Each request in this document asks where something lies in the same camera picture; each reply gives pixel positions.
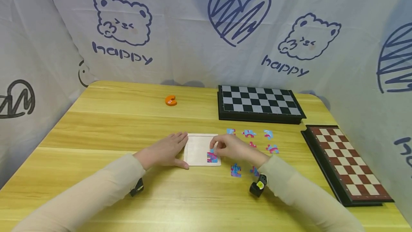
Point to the person's left hand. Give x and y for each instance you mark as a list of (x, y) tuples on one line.
[(162, 150)]

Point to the person's right hand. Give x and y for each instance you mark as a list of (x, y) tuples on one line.
[(234, 148)]

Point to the person's right thumb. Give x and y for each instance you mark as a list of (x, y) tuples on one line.
[(219, 151)]

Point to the person's left fingers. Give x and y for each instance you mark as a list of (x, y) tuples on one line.
[(179, 139)]

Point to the person's right index finger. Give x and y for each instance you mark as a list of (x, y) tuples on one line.
[(216, 139)]

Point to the person's left thumb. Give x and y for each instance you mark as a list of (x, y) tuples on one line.
[(182, 163)]

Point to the square pink-blue puzzle piece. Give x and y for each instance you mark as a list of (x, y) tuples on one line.
[(211, 158)]

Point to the white wooden puzzle tray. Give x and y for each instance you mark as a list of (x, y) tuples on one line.
[(197, 150)]

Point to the person's right forearm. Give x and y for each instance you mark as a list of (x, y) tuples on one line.
[(307, 196)]

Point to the person's left forearm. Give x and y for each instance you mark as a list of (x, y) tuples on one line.
[(93, 191)]

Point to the group of puzzle pieces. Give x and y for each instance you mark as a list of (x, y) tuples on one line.
[(236, 172)]

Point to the orange C-shaped object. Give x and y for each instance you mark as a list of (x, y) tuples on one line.
[(169, 102)]

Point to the black wrist band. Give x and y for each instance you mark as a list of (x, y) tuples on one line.
[(137, 188), (256, 189)]

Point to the black and white chessboard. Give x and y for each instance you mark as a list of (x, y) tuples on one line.
[(257, 103)]

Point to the red and white chessboard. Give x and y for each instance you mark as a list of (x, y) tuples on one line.
[(347, 164)]

